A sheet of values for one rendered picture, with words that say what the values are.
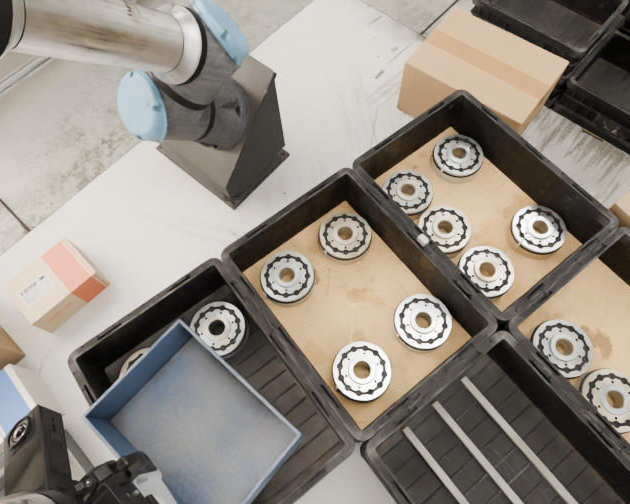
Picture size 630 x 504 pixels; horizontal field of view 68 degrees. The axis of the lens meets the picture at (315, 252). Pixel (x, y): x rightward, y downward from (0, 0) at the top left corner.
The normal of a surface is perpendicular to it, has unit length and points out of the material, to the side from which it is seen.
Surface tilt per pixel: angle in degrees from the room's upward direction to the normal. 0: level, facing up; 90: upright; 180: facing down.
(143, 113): 51
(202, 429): 1
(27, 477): 33
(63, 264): 0
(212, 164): 44
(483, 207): 0
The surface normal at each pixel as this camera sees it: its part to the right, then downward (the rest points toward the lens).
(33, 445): -0.51, -0.57
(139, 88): -0.56, 0.28
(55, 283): -0.04, -0.39
